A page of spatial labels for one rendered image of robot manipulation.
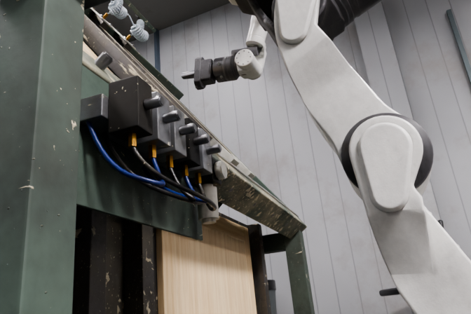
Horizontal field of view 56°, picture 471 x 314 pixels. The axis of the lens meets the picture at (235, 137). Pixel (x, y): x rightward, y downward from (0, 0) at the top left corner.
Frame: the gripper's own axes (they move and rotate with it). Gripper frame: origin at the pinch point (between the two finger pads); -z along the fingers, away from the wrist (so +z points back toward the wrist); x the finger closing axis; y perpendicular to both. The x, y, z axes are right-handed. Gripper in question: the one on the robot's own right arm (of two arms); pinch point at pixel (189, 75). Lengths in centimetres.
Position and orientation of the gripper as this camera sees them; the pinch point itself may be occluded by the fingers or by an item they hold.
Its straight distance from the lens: 164.5
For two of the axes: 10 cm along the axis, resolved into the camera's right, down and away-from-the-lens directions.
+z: 9.4, -1.0, -3.3
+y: -3.4, -3.2, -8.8
